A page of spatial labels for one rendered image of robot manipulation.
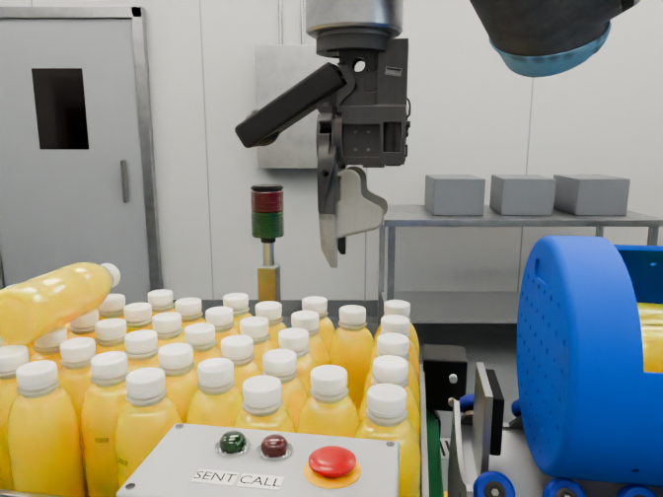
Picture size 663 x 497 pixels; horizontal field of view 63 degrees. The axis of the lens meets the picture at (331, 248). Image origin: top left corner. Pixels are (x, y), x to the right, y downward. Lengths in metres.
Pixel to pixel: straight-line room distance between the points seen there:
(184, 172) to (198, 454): 3.66
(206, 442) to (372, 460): 0.14
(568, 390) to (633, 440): 0.08
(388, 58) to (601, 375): 0.36
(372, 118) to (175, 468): 0.33
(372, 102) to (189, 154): 3.57
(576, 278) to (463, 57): 3.51
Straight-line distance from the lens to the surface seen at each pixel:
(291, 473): 0.44
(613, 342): 0.59
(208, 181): 4.03
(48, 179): 4.40
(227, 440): 0.46
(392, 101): 0.51
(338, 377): 0.57
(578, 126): 4.28
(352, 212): 0.50
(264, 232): 1.04
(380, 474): 0.44
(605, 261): 0.64
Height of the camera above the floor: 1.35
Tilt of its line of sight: 12 degrees down
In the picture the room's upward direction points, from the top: straight up
